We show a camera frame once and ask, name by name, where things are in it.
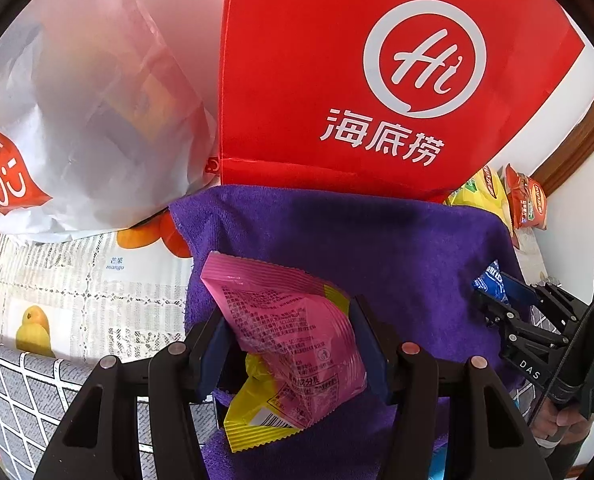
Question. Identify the grey checkered blanket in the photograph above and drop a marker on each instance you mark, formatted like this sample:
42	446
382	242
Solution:
17	400

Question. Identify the white plastic shopping bag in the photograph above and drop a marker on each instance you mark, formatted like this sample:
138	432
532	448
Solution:
102	110

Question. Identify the wooden wall trim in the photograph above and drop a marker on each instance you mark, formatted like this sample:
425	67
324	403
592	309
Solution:
582	145

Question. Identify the red paper bag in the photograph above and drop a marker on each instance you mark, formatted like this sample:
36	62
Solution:
287	85

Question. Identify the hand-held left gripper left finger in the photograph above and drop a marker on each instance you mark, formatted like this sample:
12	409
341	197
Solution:
212	355

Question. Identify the pink snack packet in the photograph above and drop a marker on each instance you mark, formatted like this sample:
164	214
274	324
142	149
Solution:
287	320

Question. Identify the fruit print cloth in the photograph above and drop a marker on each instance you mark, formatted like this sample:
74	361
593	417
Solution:
102	300

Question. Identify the person's right hand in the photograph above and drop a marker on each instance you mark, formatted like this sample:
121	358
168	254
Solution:
557	427

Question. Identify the blue candy wrapper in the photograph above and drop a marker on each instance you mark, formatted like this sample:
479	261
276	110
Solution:
489	280

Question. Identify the yellow green snack packet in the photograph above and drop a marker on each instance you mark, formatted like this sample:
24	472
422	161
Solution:
487	200

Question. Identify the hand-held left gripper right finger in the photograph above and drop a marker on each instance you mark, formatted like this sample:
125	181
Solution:
372	350

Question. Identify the purple towel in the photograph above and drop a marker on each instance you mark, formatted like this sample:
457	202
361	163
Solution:
377	240

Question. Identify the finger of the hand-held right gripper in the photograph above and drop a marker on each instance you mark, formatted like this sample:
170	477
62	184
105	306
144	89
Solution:
497	310
522	287

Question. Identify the red orange snack packet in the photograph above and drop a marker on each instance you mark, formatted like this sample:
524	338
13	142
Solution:
527	200

